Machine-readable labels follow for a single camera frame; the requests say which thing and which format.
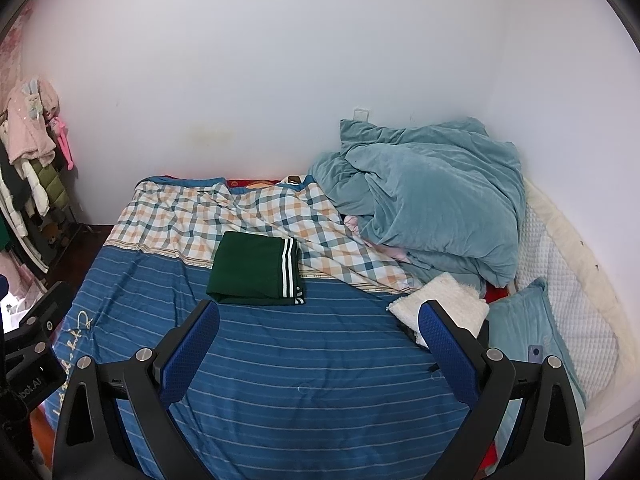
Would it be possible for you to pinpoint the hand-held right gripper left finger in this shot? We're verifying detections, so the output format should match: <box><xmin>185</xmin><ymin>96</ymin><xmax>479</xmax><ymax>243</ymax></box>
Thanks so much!
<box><xmin>51</xmin><ymin>300</ymin><xmax>221</xmax><ymax>480</ymax></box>

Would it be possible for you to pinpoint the teal velvet blanket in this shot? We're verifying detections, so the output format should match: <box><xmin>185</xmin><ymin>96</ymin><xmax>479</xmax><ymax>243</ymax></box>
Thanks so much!
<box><xmin>306</xmin><ymin>117</ymin><xmax>526</xmax><ymax>289</ymax></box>

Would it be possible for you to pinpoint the pink cloth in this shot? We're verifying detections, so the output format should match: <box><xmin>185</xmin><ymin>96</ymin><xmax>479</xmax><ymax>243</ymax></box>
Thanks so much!
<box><xmin>344</xmin><ymin>215</ymin><xmax>417</xmax><ymax>262</ymax></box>

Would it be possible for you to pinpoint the white fluffy cloth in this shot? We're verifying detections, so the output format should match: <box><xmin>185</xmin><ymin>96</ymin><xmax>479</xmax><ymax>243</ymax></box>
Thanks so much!
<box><xmin>387</xmin><ymin>271</ymin><xmax>491</xmax><ymax>351</ymax></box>

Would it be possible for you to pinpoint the teal pillow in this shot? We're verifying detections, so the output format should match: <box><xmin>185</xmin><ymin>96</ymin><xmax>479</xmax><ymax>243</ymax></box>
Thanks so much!
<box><xmin>486</xmin><ymin>276</ymin><xmax>589</xmax><ymax>433</ymax></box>

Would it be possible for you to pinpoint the bright pink hanging item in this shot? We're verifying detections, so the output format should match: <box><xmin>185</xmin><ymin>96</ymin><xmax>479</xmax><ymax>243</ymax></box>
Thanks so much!
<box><xmin>51</xmin><ymin>115</ymin><xmax>77</xmax><ymax>172</ymax></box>

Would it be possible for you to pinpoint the blue striped plaid bed cover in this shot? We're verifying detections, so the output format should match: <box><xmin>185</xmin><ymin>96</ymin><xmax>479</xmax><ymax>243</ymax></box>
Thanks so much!
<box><xmin>42</xmin><ymin>176</ymin><xmax>501</xmax><ymax>480</ymax></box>

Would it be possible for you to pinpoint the black clothes rack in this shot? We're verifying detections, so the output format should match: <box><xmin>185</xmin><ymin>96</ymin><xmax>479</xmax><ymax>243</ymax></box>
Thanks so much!
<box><xmin>27</xmin><ymin>200</ymin><xmax>97</xmax><ymax>275</ymax></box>

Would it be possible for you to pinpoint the green and white jacket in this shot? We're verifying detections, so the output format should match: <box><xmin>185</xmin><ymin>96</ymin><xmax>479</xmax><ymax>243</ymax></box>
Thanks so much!
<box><xmin>206</xmin><ymin>231</ymin><xmax>306</xmax><ymax>307</ymax></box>

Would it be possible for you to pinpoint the olive puffer jacket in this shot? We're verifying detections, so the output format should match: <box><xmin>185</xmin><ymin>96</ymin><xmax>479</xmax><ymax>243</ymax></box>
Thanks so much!
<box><xmin>29</xmin><ymin>160</ymin><xmax>71</xmax><ymax>217</ymax></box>

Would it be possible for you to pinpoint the white quilted mattress pad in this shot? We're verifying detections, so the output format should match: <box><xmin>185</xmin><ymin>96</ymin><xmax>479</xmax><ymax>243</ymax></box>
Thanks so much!
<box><xmin>512</xmin><ymin>175</ymin><xmax>632</xmax><ymax>403</ymax></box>

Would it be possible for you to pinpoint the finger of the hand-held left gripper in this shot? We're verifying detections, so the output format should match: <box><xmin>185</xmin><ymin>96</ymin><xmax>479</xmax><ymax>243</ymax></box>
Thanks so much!
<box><xmin>19</xmin><ymin>281</ymin><xmax>74</xmax><ymax>348</ymax></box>

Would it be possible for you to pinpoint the white garment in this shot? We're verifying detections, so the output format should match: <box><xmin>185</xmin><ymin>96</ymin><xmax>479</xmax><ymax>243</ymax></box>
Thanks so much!
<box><xmin>0</xmin><ymin>160</ymin><xmax>32</xmax><ymax>242</ymax></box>

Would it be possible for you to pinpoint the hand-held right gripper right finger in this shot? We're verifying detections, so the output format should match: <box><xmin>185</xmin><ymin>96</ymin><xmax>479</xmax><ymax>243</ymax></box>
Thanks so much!
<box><xmin>419</xmin><ymin>299</ymin><xmax>586</xmax><ymax>480</ymax></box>

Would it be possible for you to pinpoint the pink fleece garment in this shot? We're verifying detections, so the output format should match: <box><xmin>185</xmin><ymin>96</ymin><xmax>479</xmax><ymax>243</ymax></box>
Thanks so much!
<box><xmin>6</xmin><ymin>78</ymin><xmax>60</xmax><ymax>167</ymax></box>

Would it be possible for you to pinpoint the plaid checkered blanket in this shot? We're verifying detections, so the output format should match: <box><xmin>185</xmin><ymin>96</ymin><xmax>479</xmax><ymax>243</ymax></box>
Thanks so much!
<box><xmin>225</xmin><ymin>177</ymin><xmax>507</xmax><ymax>307</ymax></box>

